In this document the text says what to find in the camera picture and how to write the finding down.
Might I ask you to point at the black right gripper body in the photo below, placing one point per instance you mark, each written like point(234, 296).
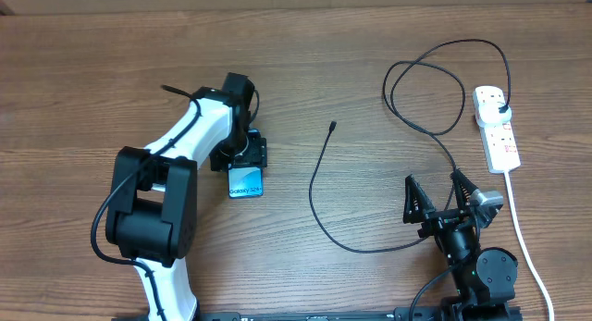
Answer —
point(437, 219)

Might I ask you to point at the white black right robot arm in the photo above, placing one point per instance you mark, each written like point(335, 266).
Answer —
point(484, 278)

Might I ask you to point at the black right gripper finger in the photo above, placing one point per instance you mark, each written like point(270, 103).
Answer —
point(463, 188)
point(417, 203)

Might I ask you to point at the white charger plug adapter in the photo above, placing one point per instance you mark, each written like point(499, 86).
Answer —
point(490, 115)

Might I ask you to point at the Galaxy S24 smartphone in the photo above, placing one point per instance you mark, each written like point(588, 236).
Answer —
point(245, 182)

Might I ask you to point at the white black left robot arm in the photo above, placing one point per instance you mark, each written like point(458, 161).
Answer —
point(149, 218)

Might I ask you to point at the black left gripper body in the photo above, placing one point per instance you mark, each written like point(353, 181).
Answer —
point(240, 151)

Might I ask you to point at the white power strip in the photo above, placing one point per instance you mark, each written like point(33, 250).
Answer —
point(499, 142)

